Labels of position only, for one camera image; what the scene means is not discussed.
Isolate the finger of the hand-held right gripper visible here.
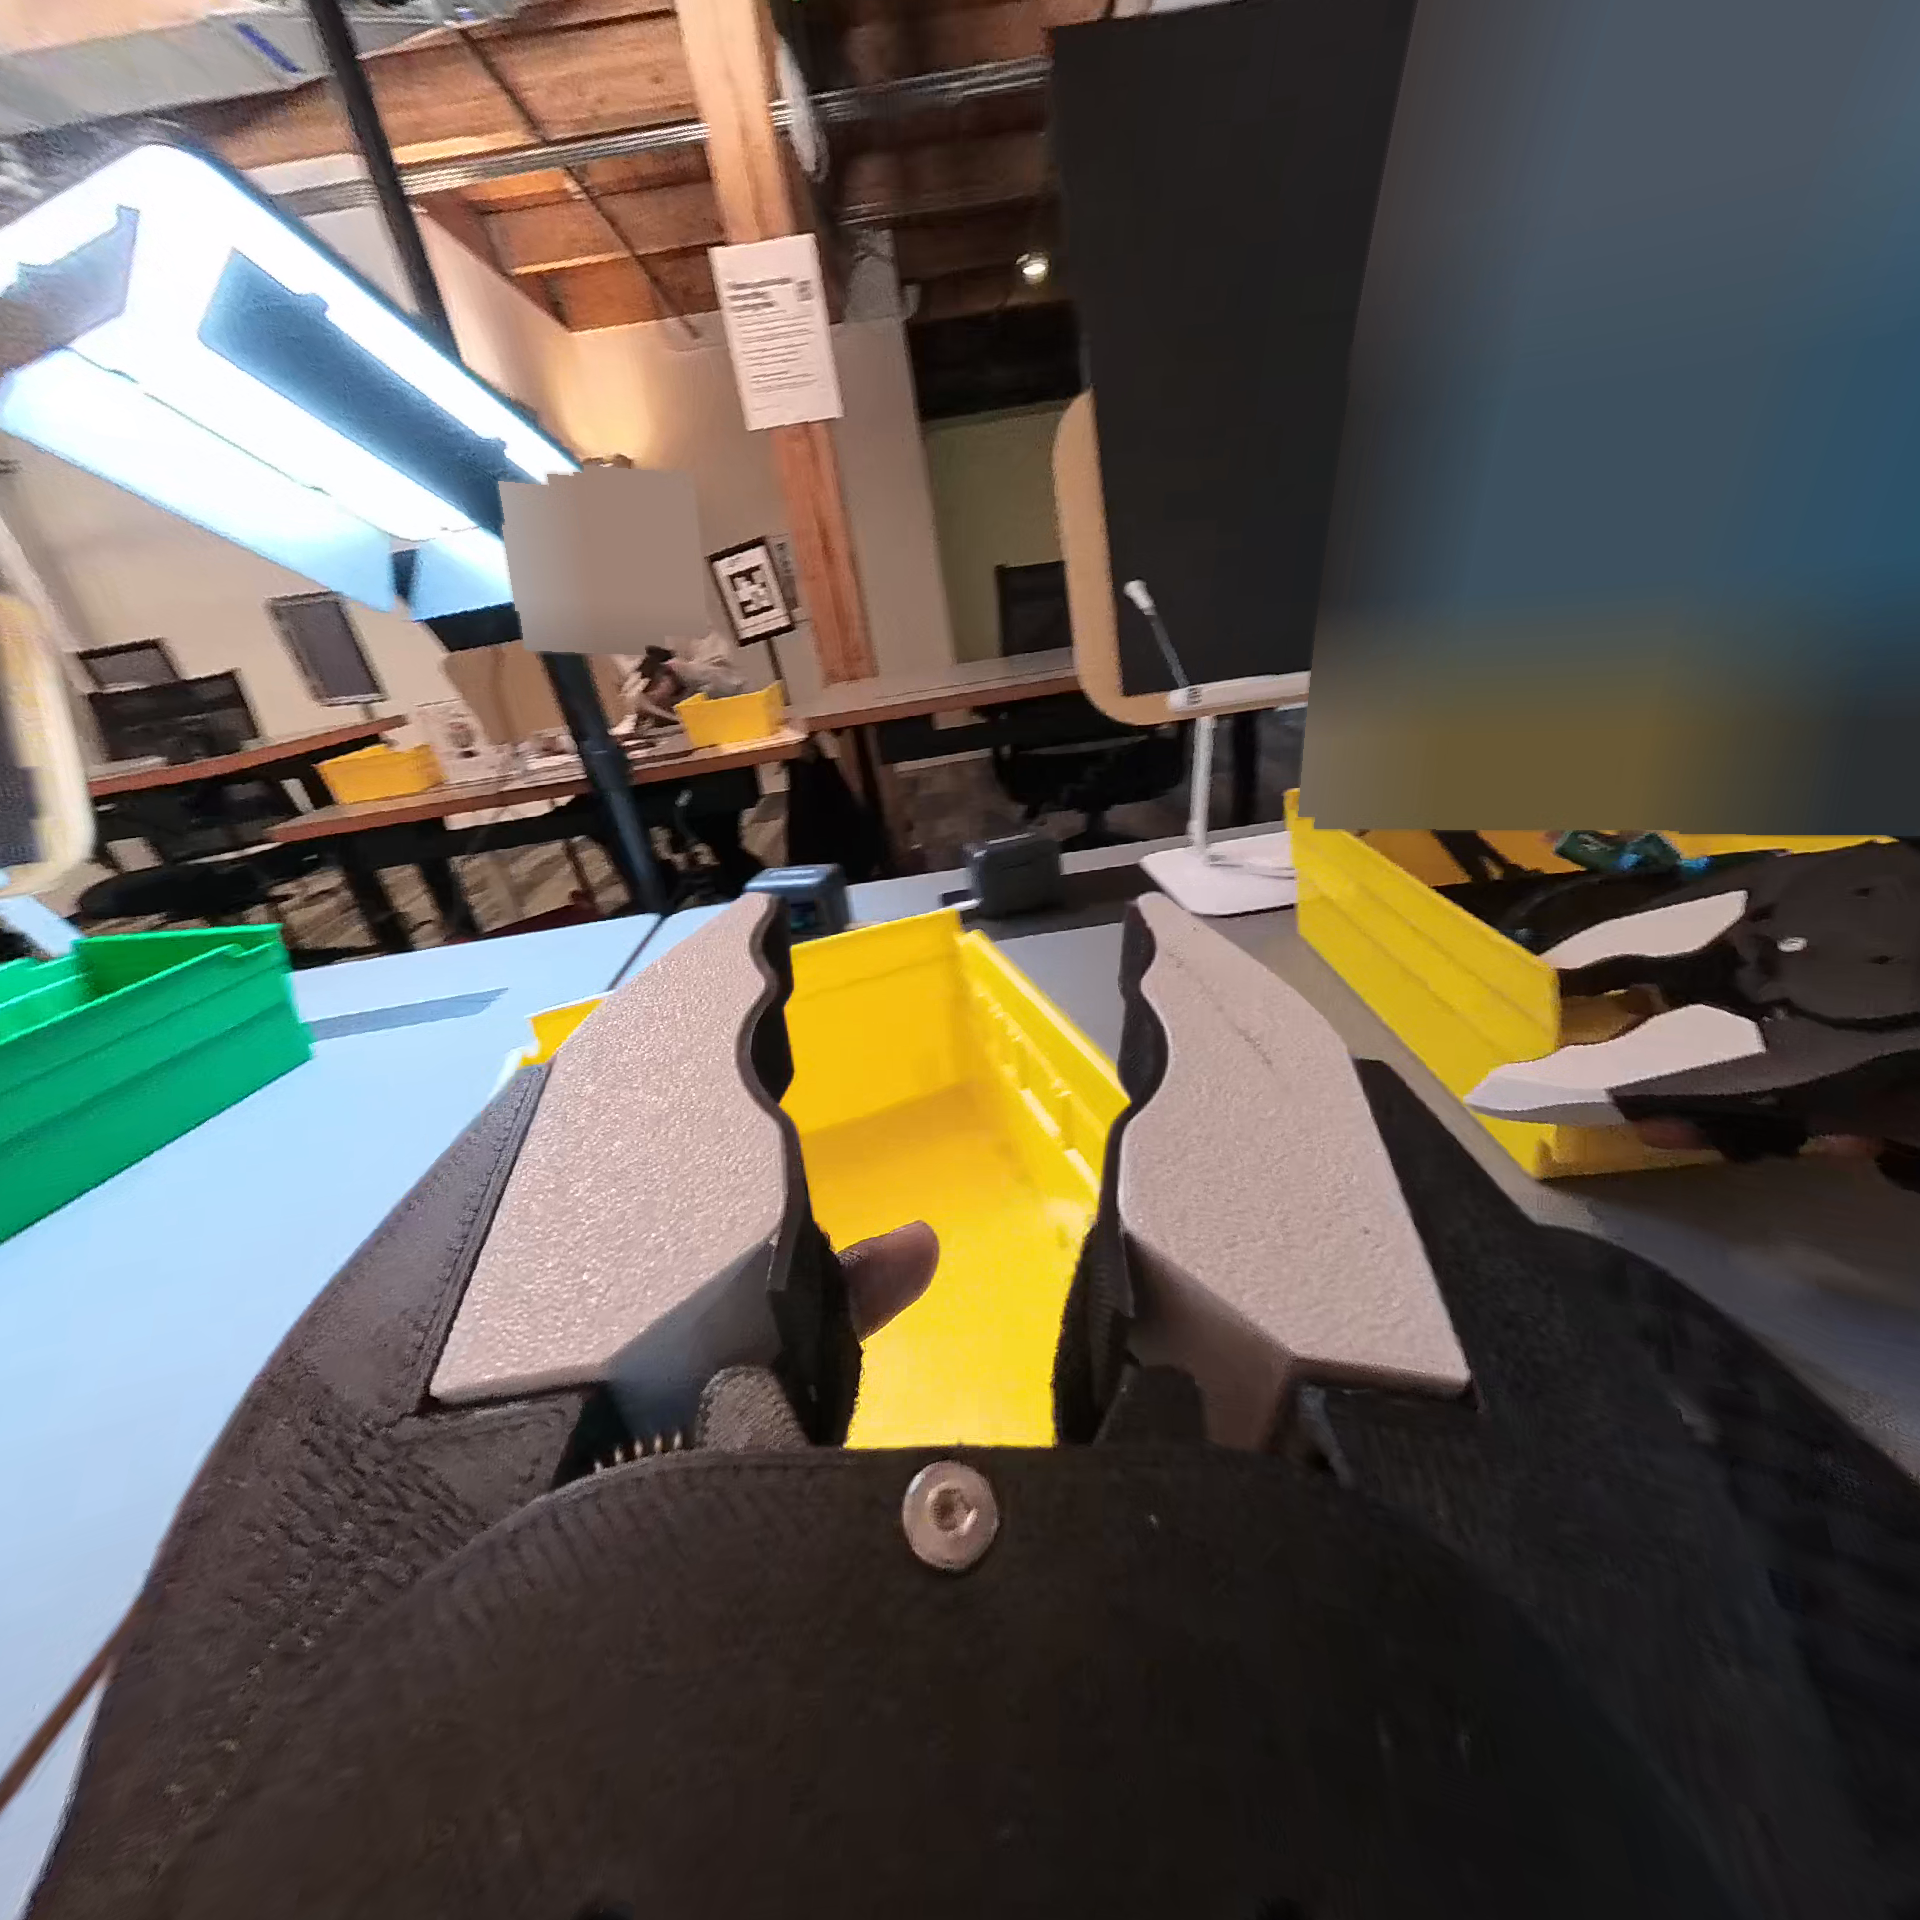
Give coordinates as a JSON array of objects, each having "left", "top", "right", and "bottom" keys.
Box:
[
  {"left": 1462, "top": 1007, "right": 1771, "bottom": 1129},
  {"left": 1536, "top": 889, "right": 1752, "bottom": 971}
]

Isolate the white paper notice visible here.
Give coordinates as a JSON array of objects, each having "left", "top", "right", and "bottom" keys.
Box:
[{"left": 709, "top": 231, "right": 846, "bottom": 435}]

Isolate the green plastic bin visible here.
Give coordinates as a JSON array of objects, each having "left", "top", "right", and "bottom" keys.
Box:
[{"left": 0, "top": 922, "right": 312, "bottom": 1249}]

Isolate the framed black white tag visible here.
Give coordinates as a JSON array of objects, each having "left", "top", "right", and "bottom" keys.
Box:
[{"left": 704, "top": 536, "right": 799, "bottom": 650}]

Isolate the person's right hand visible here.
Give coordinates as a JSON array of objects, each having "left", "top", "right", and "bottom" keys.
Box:
[{"left": 1622, "top": 1113, "right": 1920, "bottom": 1192}]

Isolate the yellow storage bin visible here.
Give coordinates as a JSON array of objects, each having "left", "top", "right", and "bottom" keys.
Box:
[
  {"left": 673, "top": 681, "right": 788, "bottom": 751},
  {"left": 315, "top": 744, "right": 447, "bottom": 808}
]

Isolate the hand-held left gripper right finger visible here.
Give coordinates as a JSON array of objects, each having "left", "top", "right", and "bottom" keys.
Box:
[{"left": 1053, "top": 892, "right": 1473, "bottom": 1451}]

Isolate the yellow plastic bin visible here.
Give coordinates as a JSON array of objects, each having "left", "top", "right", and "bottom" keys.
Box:
[
  {"left": 502, "top": 903, "right": 1129, "bottom": 1451},
  {"left": 1284, "top": 791, "right": 1884, "bottom": 1182}
]

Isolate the black rectangular box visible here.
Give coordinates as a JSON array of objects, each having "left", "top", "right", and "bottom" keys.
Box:
[{"left": 960, "top": 832, "right": 1069, "bottom": 922}]

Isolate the black board with tan edge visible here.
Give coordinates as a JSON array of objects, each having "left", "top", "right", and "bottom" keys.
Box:
[{"left": 1049, "top": 0, "right": 1419, "bottom": 732}]

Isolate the small dark cube box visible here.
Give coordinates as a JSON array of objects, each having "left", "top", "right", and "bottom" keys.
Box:
[{"left": 743, "top": 863, "right": 852, "bottom": 936}]

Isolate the long wooden workbench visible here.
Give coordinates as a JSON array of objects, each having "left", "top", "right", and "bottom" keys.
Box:
[{"left": 267, "top": 728, "right": 811, "bottom": 932}]

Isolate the thin black light stand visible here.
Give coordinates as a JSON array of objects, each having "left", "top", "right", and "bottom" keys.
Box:
[{"left": 304, "top": 0, "right": 669, "bottom": 916}]

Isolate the person's left hand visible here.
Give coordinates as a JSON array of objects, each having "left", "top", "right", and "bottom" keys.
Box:
[{"left": 837, "top": 1219, "right": 942, "bottom": 1343}]

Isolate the bright led light panel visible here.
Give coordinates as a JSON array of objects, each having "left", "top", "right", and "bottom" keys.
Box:
[{"left": 0, "top": 142, "right": 583, "bottom": 617}]

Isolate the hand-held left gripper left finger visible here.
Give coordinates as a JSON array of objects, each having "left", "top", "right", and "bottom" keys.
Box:
[{"left": 430, "top": 892, "right": 863, "bottom": 1449}]

